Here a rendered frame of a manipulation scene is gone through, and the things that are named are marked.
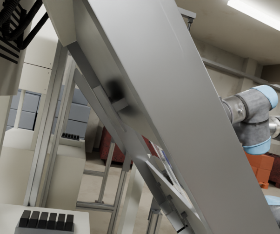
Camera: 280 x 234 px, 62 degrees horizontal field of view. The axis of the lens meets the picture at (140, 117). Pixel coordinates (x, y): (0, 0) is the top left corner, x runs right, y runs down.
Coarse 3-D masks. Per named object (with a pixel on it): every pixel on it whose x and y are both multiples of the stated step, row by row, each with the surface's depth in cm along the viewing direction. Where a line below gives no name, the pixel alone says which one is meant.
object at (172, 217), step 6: (162, 204) 94; (162, 210) 90; (168, 210) 88; (174, 210) 86; (168, 216) 85; (174, 216) 83; (174, 222) 81; (180, 222) 79; (174, 228) 78; (180, 228) 77; (186, 228) 75
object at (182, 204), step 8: (152, 168) 82; (160, 176) 74; (160, 184) 84; (168, 184) 67; (168, 192) 75; (176, 192) 62; (168, 200) 73; (176, 200) 67; (184, 200) 57; (176, 208) 79; (184, 208) 61; (192, 208) 53; (184, 216) 63; (192, 216) 56; (192, 224) 64; (200, 224) 51; (200, 232) 57
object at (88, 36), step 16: (80, 0) 39; (80, 16) 47; (80, 32) 60; (96, 32) 42; (96, 48) 51; (96, 64) 66; (112, 64) 44; (112, 80) 55; (112, 96) 73; (128, 96) 47; (112, 112) 55; (128, 112) 59; (144, 128) 50
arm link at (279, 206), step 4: (268, 196) 113; (272, 196) 114; (268, 200) 109; (272, 200) 108; (276, 200) 107; (268, 204) 109; (272, 204) 108; (276, 204) 107; (272, 208) 108; (276, 208) 107; (272, 212) 107; (276, 212) 106; (276, 216) 105; (276, 220) 105
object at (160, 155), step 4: (152, 144) 59; (156, 148) 59; (156, 152) 60; (160, 152) 59; (160, 156) 59; (160, 160) 61; (164, 160) 60; (164, 164) 60; (168, 164) 60; (168, 168) 60; (168, 172) 60; (172, 172) 61; (172, 176) 61; (172, 180) 61; (176, 180) 61; (176, 184) 61; (176, 188) 62; (180, 188) 62; (184, 196) 62
